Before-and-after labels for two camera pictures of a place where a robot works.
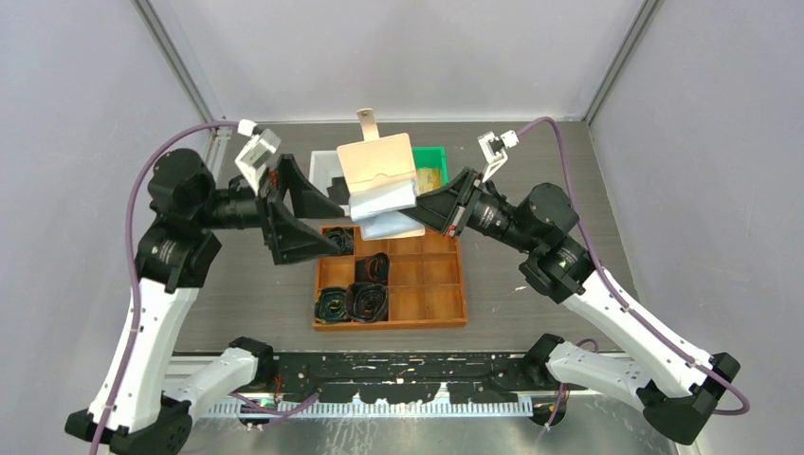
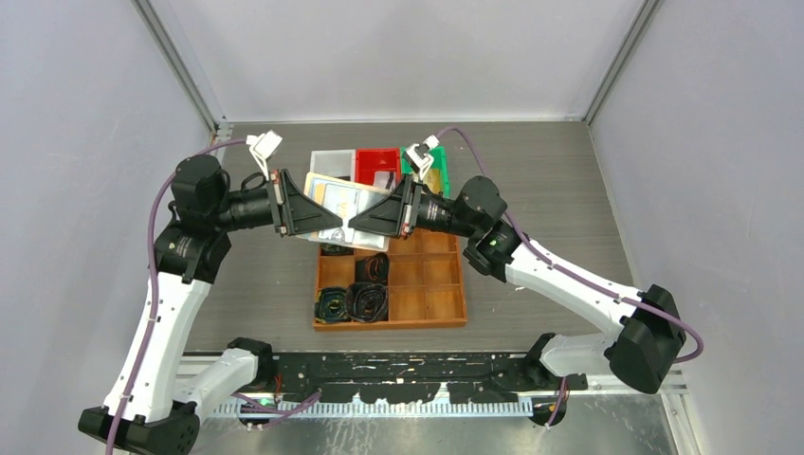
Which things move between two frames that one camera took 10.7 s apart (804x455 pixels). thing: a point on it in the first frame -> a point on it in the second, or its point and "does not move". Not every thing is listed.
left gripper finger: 294,240 -> 300,214
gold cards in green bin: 428,179 does not move
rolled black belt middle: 373,268 does not move
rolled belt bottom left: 331,305 does not move
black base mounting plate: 401,377 does not move
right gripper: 435,207 -> 394,215
